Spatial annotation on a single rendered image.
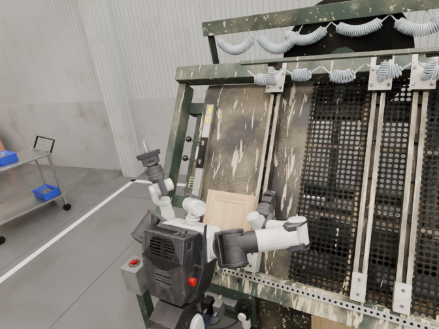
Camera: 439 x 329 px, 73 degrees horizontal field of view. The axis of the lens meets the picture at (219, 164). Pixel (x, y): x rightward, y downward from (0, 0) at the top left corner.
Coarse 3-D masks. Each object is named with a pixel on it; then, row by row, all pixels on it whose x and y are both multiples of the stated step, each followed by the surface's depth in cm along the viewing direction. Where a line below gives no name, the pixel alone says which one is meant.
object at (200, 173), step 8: (208, 104) 194; (208, 128) 191; (208, 136) 190; (208, 144) 191; (208, 152) 192; (200, 168) 188; (200, 176) 187; (200, 184) 186; (192, 192) 188; (200, 192) 187
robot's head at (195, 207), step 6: (186, 198) 135; (192, 198) 137; (186, 204) 133; (192, 204) 128; (198, 204) 128; (204, 204) 129; (186, 210) 136; (192, 210) 127; (198, 210) 128; (204, 210) 130; (186, 216) 134; (192, 216) 131; (198, 216) 133
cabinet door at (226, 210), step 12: (216, 192) 183; (228, 192) 179; (216, 204) 181; (228, 204) 178; (240, 204) 174; (252, 204) 171; (204, 216) 183; (216, 216) 180; (228, 216) 177; (240, 216) 173; (228, 228) 175
